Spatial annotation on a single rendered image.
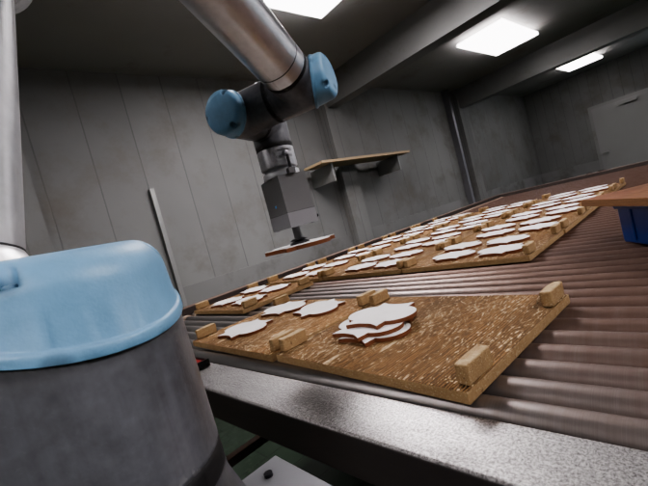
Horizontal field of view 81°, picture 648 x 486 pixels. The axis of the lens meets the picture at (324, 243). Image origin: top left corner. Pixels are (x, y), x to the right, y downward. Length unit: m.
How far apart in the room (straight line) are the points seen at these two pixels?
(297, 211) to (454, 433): 0.47
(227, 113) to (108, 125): 3.48
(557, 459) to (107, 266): 0.38
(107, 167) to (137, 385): 3.81
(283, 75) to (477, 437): 0.51
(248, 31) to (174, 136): 3.75
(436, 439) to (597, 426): 0.15
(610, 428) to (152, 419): 0.38
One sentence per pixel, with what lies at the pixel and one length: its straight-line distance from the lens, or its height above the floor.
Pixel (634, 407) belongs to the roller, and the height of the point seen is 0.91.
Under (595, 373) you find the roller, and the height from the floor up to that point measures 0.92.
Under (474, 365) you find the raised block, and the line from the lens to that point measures 0.50.
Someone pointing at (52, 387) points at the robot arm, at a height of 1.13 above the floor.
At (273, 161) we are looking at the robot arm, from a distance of 0.75.
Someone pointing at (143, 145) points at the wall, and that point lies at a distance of 4.13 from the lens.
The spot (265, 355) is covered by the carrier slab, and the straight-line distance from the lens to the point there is 0.80.
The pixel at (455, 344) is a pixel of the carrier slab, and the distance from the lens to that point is 0.61.
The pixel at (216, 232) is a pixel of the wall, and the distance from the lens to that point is 4.15.
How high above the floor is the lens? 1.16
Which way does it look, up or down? 3 degrees down
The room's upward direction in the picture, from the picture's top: 15 degrees counter-clockwise
